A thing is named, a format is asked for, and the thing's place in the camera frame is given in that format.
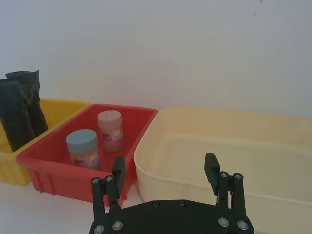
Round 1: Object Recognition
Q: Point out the red plastic bin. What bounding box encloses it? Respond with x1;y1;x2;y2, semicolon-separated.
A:
16;103;159;203

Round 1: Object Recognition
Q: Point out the jar with blue lid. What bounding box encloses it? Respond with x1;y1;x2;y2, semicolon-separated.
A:
65;129;102;171

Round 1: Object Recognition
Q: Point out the black rolled bag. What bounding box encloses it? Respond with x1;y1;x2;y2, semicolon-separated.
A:
0;79;34;153
5;69;49;137

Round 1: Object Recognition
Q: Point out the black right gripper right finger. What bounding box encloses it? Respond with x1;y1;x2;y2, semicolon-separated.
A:
204;153;250;232

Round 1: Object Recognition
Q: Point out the cream plastic bin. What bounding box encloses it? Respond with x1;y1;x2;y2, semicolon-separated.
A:
133;106;312;208

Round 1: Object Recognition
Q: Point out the jar with pink lid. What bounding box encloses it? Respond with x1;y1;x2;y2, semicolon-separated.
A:
97;110;124;153

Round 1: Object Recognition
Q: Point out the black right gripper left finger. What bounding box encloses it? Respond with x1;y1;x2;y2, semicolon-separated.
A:
90;156;127;234

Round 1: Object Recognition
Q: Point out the white table cloth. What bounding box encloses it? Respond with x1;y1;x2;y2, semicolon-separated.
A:
0;180;312;234

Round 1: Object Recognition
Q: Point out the yellow plastic bin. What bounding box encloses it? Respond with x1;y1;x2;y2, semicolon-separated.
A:
0;98;91;187

